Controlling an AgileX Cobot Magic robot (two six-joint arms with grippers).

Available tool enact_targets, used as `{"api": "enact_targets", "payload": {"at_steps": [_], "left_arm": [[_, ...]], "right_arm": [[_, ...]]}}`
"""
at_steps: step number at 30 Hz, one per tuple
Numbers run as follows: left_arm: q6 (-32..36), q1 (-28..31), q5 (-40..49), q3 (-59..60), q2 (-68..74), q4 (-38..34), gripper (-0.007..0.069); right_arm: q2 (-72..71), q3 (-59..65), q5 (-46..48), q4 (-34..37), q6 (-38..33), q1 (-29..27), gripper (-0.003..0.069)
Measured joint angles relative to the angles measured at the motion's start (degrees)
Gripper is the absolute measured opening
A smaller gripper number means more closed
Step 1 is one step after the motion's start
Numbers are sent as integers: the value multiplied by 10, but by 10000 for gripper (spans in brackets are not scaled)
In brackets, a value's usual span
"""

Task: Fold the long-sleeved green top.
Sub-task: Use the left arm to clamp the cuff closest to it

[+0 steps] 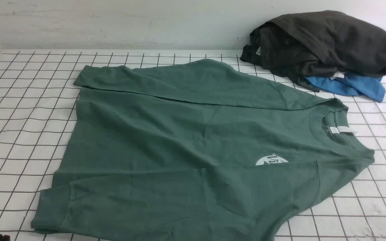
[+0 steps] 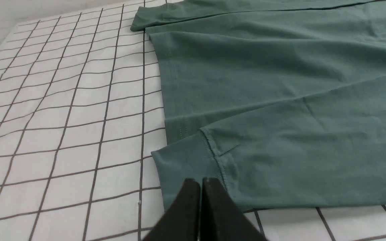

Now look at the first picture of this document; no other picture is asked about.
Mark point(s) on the blue garment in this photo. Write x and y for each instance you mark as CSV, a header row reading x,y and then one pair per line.
x,y
350,84

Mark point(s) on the dark grey crumpled garment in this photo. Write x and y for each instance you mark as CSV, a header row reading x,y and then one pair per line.
x,y
323,43

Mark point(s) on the green long-sleeve top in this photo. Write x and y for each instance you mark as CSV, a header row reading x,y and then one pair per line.
x,y
195,152

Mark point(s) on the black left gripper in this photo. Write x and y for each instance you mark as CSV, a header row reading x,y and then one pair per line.
x,y
5,237

